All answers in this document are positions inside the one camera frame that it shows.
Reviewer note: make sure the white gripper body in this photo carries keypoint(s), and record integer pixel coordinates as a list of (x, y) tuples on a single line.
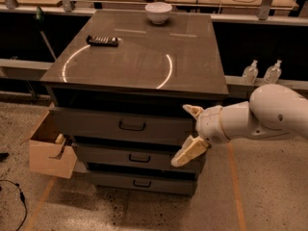
[(208, 123)]

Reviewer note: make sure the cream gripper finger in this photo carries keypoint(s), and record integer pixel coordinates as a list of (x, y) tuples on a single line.
[(194, 111), (191, 149)]

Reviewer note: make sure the grey top drawer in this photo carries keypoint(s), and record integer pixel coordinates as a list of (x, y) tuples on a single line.
[(123, 127)]

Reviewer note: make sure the grey drawer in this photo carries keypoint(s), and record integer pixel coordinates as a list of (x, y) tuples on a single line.
[(142, 155), (142, 183), (123, 127)]

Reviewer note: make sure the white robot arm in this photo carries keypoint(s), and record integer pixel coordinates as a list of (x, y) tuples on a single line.
[(272, 112)]

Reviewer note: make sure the grey middle drawer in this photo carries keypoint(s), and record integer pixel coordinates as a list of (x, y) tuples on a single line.
[(142, 155)]

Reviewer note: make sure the grey bottom drawer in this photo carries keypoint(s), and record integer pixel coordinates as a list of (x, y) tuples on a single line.
[(142, 183)]

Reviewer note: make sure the grey drawer cabinet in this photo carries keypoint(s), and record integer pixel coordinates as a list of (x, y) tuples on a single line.
[(154, 71)]

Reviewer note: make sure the clear sanitizer bottle left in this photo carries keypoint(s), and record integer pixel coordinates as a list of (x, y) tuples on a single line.
[(250, 73)]

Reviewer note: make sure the clear sanitizer bottle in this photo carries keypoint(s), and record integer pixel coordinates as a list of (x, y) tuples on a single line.
[(250, 73), (273, 73)]

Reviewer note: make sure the clear sanitizer bottle right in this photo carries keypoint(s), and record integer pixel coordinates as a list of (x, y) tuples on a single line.
[(273, 73)]

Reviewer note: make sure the white ceramic bowl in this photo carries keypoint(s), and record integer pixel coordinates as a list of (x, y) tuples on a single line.
[(158, 12)]

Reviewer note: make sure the black remote control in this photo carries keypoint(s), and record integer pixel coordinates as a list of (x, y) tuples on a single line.
[(100, 41)]

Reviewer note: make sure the cardboard box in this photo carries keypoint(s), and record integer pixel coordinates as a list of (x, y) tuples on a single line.
[(49, 151)]

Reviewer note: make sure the green handled tool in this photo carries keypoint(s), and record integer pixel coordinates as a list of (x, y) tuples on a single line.
[(39, 18)]

